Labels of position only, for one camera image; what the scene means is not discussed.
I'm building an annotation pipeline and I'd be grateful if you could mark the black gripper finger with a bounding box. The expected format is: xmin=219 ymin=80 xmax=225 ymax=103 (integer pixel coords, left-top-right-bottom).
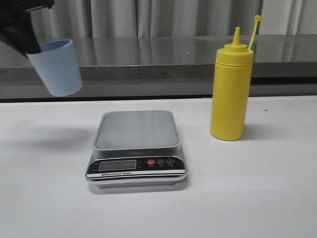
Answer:
xmin=0 ymin=17 xmax=42 ymax=58

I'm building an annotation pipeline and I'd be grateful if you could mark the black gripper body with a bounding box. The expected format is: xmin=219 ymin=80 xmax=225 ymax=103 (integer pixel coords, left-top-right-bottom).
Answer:
xmin=0 ymin=0 xmax=55 ymax=30

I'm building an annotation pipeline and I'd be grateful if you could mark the grey curtain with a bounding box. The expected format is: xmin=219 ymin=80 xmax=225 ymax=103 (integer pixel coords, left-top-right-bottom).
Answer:
xmin=32 ymin=0 xmax=317 ymax=38

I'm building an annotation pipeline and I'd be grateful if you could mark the silver digital kitchen scale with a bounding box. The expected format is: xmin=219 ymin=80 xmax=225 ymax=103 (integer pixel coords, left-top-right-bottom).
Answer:
xmin=85 ymin=110 xmax=188 ymax=188

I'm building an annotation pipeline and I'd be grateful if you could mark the light blue plastic cup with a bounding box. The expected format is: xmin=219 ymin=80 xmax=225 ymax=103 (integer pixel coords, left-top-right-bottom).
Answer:
xmin=27 ymin=39 xmax=83 ymax=97

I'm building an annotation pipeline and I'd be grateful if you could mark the grey stone counter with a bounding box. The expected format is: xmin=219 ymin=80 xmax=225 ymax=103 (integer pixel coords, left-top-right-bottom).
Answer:
xmin=0 ymin=34 xmax=317 ymax=83

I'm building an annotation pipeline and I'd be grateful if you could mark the yellow squeeze bottle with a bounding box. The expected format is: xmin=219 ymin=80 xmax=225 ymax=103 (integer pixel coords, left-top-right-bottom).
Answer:
xmin=210 ymin=15 xmax=262 ymax=141

